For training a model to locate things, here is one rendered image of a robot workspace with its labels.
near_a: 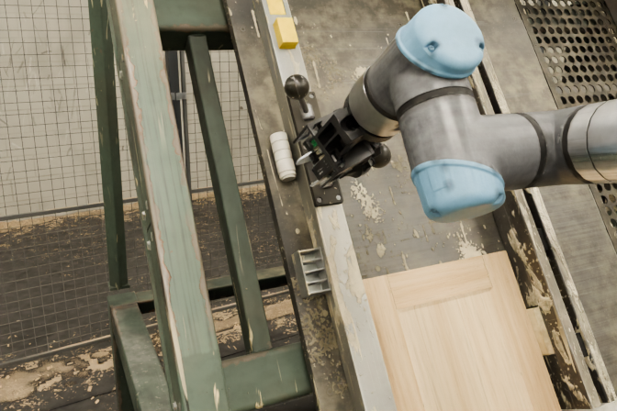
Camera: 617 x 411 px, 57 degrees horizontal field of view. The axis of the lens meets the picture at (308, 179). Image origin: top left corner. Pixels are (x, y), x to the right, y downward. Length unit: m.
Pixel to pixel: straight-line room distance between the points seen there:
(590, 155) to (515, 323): 0.56
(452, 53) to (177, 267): 0.47
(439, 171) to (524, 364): 0.61
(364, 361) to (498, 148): 0.45
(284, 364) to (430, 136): 0.50
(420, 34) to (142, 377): 1.20
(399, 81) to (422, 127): 0.05
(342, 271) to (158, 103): 0.38
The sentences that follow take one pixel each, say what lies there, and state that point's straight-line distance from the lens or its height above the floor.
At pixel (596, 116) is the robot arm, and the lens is 0.55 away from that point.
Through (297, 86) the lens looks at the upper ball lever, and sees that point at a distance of 0.83.
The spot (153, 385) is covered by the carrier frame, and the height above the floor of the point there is 0.79.
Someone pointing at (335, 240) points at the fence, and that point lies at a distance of 0.89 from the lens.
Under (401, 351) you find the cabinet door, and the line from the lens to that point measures 0.93.
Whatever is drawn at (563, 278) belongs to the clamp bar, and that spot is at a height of 1.20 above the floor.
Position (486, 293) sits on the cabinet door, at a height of 1.17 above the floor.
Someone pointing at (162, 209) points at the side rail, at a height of 1.37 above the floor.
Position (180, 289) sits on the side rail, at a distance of 0.79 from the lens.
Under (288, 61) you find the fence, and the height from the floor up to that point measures 1.56.
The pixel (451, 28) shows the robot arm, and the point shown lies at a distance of 0.54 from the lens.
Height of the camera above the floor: 1.60
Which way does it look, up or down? 14 degrees down
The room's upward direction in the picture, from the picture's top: straight up
